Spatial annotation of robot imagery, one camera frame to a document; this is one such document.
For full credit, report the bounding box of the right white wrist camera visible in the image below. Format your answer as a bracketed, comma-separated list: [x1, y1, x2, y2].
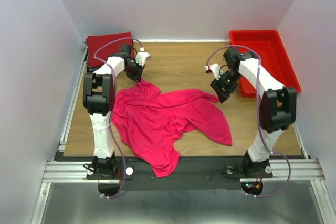
[205, 64, 222, 80]

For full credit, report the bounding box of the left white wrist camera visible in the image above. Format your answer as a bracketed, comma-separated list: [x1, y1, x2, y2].
[134, 47, 152, 67]

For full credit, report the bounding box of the aluminium frame rail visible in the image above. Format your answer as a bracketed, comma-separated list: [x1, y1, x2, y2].
[30, 158, 327, 224]

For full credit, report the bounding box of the pink t shirt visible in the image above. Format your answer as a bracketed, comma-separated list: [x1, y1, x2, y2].
[112, 80, 233, 178]

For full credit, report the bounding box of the folded dark red shirt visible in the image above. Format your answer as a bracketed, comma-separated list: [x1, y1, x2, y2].
[86, 31, 133, 68]

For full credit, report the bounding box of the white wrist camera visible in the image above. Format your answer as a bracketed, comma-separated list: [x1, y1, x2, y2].
[205, 64, 222, 80]
[134, 47, 152, 67]

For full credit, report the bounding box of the red plastic bin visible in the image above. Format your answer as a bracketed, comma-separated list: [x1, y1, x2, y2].
[229, 30, 301, 93]

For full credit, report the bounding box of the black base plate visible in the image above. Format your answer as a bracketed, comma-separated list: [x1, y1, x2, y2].
[83, 156, 272, 195]

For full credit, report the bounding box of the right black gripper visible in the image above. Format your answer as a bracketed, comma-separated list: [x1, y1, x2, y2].
[209, 70, 242, 103]

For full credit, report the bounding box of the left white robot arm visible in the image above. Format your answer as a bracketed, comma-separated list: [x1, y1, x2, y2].
[83, 42, 151, 179]

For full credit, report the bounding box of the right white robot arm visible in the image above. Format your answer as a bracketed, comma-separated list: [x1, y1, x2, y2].
[205, 45, 297, 177]

